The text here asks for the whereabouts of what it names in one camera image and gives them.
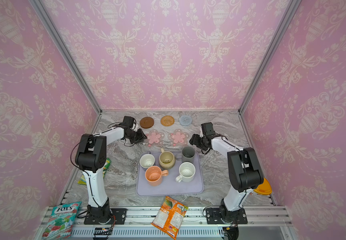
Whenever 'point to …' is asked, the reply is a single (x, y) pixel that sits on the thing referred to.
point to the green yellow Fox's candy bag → (82, 181)
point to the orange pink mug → (153, 175)
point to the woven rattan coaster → (167, 120)
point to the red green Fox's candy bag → (60, 225)
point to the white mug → (187, 171)
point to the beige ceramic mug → (167, 159)
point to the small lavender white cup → (147, 160)
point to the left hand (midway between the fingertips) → (146, 137)
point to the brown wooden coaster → (147, 122)
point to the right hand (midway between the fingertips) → (194, 141)
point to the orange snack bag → (169, 219)
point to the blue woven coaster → (185, 120)
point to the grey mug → (187, 154)
